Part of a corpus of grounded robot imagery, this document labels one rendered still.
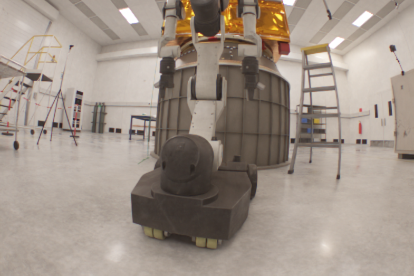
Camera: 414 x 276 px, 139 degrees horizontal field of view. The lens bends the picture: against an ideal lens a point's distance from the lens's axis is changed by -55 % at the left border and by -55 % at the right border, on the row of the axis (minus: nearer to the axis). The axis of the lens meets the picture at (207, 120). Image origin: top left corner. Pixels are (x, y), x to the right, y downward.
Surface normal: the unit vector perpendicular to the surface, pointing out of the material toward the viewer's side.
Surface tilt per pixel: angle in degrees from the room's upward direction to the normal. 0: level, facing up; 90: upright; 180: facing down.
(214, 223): 90
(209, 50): 100
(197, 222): 90
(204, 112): 60
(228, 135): 90
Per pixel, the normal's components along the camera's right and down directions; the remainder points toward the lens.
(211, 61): -0.15, 0.09
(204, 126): -0.09, -0.58
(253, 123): 0.21, -0.07
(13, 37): 1.00, 0.05
